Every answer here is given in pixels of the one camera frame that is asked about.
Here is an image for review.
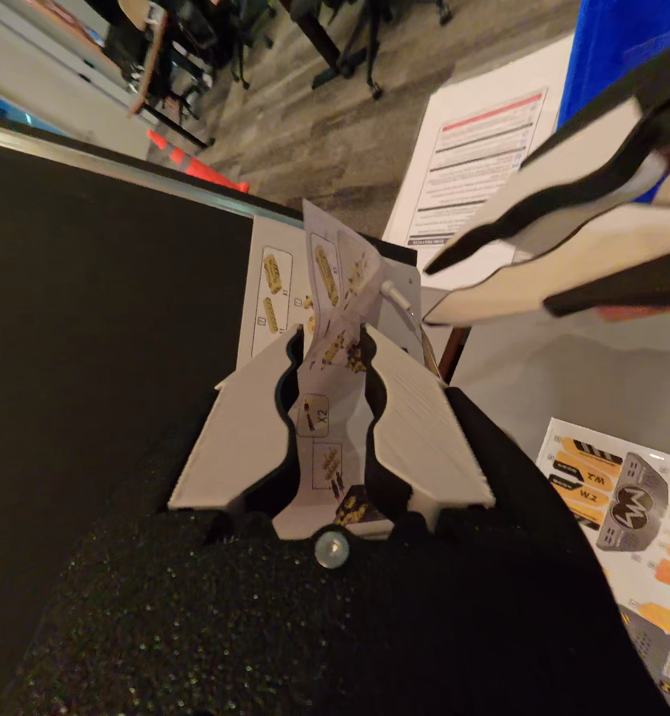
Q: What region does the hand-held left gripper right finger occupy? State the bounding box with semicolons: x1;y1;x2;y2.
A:
363;324;496;533

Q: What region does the orange traffic cone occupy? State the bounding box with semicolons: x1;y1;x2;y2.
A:
146;130;250;194

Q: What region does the black partition board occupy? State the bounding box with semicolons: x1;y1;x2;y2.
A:
0;119;420;700

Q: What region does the wooden office desk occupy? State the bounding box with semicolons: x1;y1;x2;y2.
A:
117;0;215;149

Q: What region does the yellow grey sticker sheet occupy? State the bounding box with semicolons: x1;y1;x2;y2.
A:
536;417;670;716

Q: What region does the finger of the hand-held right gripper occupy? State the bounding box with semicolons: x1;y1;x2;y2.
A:
422;156;670;327
423;98;667;276

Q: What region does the blue plastic bin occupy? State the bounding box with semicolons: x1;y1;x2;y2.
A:
556;0;670;203

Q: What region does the white instruction booklet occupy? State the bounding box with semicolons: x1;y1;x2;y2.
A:
237;198;423;540

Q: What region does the white booklet stand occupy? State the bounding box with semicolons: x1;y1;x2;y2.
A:
380;280;443;381

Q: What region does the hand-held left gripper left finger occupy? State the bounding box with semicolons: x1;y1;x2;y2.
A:
167;324;306;531

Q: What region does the white printed paper sheet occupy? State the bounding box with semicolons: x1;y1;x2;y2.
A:
382;34;573;292

